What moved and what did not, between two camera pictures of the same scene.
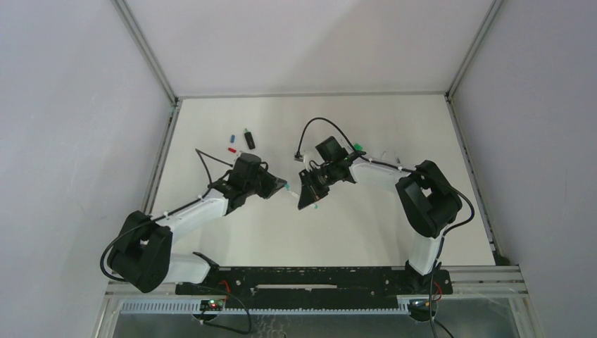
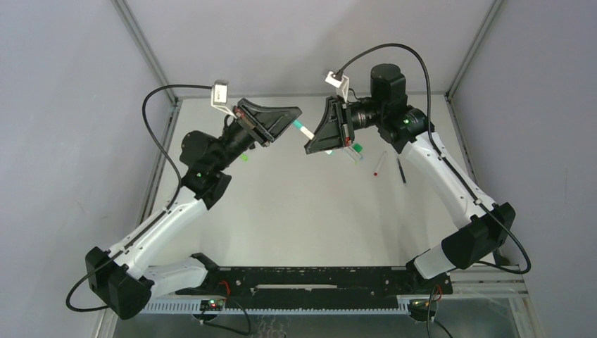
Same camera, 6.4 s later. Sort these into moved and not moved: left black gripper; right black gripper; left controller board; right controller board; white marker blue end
Moved: left black gripper; white marker blue end; right black gripper
Not moved: left controller board; right controller board
